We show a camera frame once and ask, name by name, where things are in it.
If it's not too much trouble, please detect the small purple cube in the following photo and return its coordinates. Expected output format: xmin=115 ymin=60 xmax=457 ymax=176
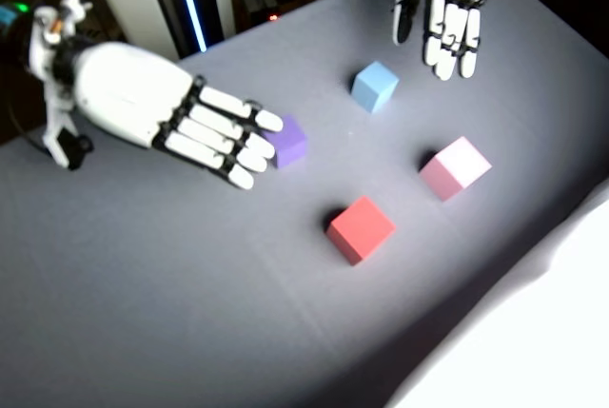
xmin=263 ymin=114 xmax=309 ymax=170

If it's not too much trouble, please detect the small blue cube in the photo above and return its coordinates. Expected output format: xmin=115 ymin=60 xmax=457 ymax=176
xmin=350 ymin=60 xmax=401 ymax=115

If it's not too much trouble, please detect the red cube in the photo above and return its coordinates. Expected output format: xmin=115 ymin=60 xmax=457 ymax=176
xmin=324 ymin=195 xmax=398 ymax=267

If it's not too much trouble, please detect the pink cube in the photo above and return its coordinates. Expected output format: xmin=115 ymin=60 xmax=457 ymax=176
xmin=418 ymin=135 xmax=493 ymax=203

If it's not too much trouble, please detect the grey table cloth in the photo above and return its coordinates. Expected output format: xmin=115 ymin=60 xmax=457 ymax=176
xmin=0 ymin=0 xmax=609 ymax=408

